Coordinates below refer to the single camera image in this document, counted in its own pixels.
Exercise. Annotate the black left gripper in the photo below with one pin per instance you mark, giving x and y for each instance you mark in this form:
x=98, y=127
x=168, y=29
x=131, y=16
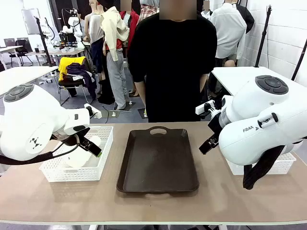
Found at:
x=74, y=139

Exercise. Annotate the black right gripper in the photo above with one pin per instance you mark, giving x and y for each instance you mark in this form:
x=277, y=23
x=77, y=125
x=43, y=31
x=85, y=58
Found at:
x=216, y=125

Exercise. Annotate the translucent white conical flask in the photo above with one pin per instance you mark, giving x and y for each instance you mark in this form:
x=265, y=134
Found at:
x=76, y=160

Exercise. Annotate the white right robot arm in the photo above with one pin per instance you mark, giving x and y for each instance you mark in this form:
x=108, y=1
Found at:
x=251, y=105

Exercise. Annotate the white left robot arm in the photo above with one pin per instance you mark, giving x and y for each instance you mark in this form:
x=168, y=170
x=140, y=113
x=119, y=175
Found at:
x=28, y=124

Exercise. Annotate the person's left forearm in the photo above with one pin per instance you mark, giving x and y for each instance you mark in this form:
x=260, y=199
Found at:
x=203, y=82

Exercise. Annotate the white perforated plastic basket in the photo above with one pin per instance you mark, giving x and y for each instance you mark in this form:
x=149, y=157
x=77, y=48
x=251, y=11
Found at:
x=79, y=172

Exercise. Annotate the dark brown plastic tray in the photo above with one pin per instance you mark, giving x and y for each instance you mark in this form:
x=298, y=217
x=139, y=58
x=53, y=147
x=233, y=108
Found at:
x=156, y=163

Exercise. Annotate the black metal chair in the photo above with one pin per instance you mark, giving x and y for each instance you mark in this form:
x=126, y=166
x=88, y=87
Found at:
x=72, y=83

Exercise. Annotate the dark purple garment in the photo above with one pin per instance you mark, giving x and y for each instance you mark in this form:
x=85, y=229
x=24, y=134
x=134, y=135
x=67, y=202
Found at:
x=81, y=70

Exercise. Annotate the white perforated basket with label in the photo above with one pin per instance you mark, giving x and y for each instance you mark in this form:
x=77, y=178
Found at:
x=283, y=165

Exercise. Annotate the person in black sweater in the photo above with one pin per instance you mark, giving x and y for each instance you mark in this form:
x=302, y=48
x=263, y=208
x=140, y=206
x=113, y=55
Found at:
x=172, y=72

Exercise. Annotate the yellow garment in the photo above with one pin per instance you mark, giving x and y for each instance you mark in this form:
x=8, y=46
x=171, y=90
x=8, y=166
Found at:
x=66, y=63

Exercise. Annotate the black tripod stand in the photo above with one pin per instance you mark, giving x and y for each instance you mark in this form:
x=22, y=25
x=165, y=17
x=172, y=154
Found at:
x=263, y=33
x=43, y=40

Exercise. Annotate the mannequin with white tank top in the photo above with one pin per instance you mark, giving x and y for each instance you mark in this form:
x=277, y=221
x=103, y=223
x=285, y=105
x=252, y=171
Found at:
x=94, y=28

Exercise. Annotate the mannequin with white shirt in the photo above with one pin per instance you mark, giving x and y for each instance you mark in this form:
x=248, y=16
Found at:
x=227, y=28

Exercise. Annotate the black office chair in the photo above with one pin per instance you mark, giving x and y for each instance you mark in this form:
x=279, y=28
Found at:
x=22, y=49

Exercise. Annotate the mannequin with cream jacket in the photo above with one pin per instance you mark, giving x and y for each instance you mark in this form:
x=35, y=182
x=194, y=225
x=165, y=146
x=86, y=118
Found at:
x=115, y=28

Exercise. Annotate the black slanted pole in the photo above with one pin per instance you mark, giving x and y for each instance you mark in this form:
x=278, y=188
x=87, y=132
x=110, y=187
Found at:
x=299, y=60

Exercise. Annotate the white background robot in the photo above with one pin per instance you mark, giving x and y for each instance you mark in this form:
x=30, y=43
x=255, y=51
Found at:
x=73, y=21

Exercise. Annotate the person in red jacket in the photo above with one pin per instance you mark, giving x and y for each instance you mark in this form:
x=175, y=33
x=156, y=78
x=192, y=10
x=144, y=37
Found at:
x=133, y=24

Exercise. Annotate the white background desk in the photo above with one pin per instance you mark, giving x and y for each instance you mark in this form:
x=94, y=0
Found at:
x=7, y=48

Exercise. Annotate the black jacket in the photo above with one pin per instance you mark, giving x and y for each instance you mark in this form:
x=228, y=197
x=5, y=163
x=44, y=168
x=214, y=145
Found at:
x=247, y=16

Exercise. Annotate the whiteboard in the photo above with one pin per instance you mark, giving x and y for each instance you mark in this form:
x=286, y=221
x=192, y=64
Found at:
x=30, y=21

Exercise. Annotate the plaid shirt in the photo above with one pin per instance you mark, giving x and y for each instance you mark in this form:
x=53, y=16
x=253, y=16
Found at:
x=148, y=12

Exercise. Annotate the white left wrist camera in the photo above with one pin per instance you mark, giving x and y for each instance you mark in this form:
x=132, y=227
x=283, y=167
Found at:
x=94, y=112

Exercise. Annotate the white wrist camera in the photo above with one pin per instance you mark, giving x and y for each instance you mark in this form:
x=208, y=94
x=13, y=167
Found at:
x=204, y=107
x=94, y=112

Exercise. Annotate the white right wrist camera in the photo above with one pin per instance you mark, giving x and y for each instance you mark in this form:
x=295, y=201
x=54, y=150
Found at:
x=204, y=107

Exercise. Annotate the grey mannequin base plate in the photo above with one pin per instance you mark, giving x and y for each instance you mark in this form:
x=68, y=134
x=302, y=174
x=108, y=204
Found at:
x=142, y=113
x=115, y=113

